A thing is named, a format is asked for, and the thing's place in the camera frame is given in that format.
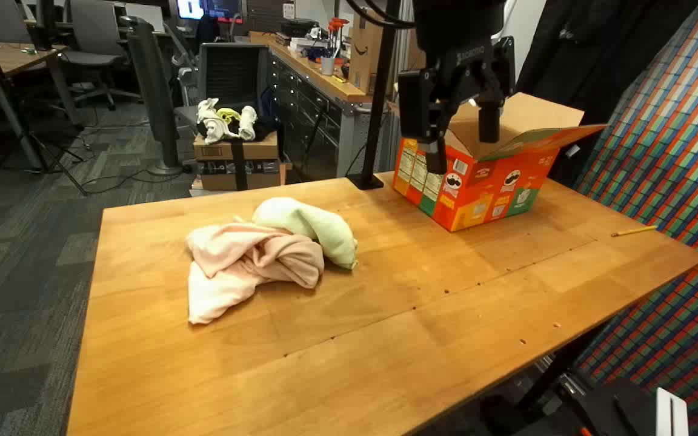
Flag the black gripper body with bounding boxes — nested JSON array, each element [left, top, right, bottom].
[[413, 0, 521, 124]]

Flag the light green cloth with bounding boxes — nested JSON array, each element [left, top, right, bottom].
[[250, 197, 362, 274]]

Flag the pink cloth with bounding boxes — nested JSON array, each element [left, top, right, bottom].
[[185, 220, 327, 326]]

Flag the orange Pringles cardboard box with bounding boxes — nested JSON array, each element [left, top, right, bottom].
[[390, 89, 609, 236]]

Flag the Amazon cardboard box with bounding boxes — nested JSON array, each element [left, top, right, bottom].
[[347, 8, 390, 95]]

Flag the brown cardboard box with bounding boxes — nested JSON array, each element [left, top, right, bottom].
[[191, 129, 287, 194]]

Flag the black vertical pole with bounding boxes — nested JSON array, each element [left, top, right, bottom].
[[347, 0, 406, 192]]

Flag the black curtain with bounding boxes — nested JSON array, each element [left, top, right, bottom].
[[516, 0, 698, 188]]

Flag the workbench with drawers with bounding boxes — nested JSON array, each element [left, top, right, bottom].
[[247, 30, 406, 180]]

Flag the yellow pencil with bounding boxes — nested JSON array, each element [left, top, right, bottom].
[[610, 225, 659, 240]]

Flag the colourful patterned backdrop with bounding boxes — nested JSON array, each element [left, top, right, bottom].
[[570, 0, 698, 436]]

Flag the black open cabinet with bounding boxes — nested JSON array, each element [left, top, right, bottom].
[[200, 39, 275, 111]]

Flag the white and yellow bundle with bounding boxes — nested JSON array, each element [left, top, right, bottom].
[[195, 98, 263, 145]]

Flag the black tower column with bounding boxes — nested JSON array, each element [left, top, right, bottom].
[[127, 18, 185, 176]]

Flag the black stand with white plate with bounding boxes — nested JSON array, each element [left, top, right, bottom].
[[477, 370, 690, 436]]

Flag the grey office chair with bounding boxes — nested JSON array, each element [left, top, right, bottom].
[[60, 0, 141, 111]]

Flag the black tripod stand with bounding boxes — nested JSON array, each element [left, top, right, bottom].
[[0, 0, 93, 197]]

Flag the wooden office desk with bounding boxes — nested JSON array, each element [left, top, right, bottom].
[[0, 42, 67, 173]]

